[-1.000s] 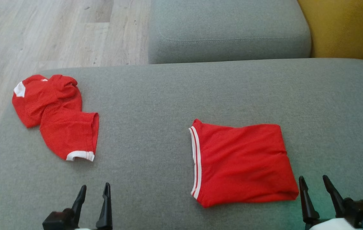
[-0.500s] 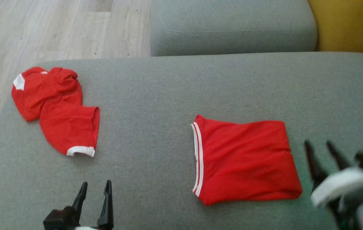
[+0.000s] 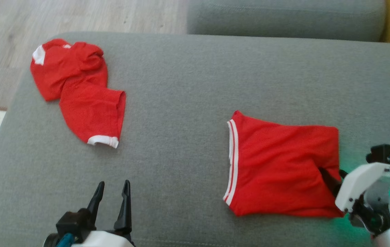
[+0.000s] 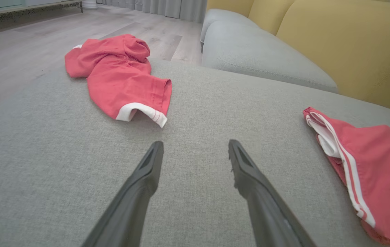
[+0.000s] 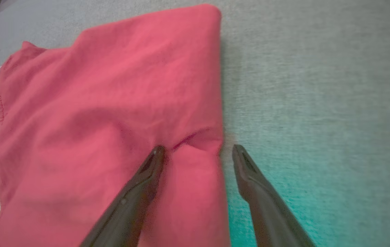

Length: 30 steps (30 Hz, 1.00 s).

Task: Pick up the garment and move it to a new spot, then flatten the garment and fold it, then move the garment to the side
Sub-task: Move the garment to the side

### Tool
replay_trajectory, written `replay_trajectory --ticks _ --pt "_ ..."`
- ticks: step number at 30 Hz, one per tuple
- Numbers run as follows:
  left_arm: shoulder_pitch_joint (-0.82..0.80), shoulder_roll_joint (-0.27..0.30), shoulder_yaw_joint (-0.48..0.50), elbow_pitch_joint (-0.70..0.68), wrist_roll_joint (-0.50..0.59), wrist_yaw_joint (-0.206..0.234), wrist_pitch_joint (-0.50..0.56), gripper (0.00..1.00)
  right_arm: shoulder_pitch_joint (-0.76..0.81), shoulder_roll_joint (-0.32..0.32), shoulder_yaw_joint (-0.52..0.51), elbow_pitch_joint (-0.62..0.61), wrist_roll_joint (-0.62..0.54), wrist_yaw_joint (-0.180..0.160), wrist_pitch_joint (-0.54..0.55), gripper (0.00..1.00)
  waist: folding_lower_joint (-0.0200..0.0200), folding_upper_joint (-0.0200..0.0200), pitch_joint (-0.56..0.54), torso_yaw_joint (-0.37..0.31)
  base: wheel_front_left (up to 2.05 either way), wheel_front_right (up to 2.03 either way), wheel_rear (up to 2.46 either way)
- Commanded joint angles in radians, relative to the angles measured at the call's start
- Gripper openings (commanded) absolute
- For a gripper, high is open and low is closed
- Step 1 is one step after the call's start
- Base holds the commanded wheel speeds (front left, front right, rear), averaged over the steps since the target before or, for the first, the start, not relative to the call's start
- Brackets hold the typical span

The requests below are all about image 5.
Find wide grey sofa cushion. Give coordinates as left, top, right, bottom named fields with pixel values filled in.
left=0, top=0, right=390, bottom=247

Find red jersey number 23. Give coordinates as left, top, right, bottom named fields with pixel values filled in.
left=0, top=3, right=231, bottom=247

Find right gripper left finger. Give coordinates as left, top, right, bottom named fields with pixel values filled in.
left=80, top=146, right=165, bottom=247

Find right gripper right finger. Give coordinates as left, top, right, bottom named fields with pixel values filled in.
left=233, top=144, right=316, bottom=247

